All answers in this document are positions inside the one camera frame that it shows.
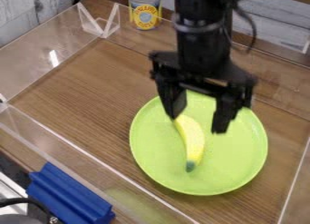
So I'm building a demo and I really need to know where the clear acrylic triangle bracket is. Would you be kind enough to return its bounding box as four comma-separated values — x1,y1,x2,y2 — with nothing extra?
76,3,120,39

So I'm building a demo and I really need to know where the yellow toy banana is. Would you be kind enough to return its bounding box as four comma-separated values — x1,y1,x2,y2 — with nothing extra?
174,114,204,172

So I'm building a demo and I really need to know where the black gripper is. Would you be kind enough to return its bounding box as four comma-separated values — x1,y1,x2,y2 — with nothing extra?
148,51,257,134

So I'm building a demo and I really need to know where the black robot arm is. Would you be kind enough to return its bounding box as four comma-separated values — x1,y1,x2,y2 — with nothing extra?
148,0,257,133

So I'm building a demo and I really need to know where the blue plastic clamp block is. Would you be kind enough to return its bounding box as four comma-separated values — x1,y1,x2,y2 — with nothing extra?
27,162,115,224

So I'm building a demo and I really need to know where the black cable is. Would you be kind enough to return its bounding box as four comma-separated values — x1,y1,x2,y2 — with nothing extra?
0,198,54,224

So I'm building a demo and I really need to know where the clear acrylic front wall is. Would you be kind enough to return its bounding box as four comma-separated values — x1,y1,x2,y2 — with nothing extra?
0,94,199,224

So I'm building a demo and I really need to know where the yellow labelled tin can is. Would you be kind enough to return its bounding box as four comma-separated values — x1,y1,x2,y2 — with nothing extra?
128,0,162,31

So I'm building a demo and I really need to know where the green round plate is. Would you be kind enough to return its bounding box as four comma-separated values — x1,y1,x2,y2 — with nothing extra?
130,92,269,196

